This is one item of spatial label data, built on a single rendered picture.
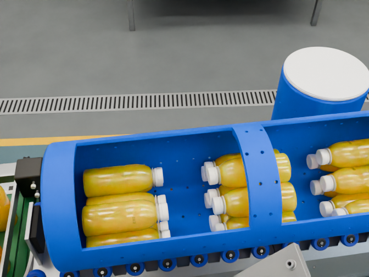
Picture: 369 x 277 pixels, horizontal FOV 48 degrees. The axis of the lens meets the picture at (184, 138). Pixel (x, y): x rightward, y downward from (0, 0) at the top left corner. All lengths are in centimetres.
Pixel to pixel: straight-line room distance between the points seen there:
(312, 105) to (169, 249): 70
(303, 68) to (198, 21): 227
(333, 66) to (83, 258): 100
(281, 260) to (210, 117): 218
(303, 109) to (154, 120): 147
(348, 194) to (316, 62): 54
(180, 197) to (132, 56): 224
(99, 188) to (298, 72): 77
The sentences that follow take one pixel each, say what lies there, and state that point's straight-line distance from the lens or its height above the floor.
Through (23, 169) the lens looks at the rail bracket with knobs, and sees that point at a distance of 120.
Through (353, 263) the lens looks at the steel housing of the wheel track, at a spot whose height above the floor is 87.
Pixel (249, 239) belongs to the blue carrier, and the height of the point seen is 109.
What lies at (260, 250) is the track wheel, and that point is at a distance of 104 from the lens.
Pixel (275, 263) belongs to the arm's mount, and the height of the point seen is 136.
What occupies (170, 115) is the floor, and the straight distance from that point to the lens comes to 271.
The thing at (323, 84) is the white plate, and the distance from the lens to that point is 139.
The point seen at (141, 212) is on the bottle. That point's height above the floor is 113.
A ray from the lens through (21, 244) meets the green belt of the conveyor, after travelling 119.
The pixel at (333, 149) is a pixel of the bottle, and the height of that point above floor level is 112.
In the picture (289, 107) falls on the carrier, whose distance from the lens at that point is 141.
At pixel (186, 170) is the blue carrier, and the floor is 102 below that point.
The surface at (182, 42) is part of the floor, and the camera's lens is 337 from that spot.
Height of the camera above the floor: 187
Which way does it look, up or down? 47 degrees down
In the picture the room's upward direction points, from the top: straight up
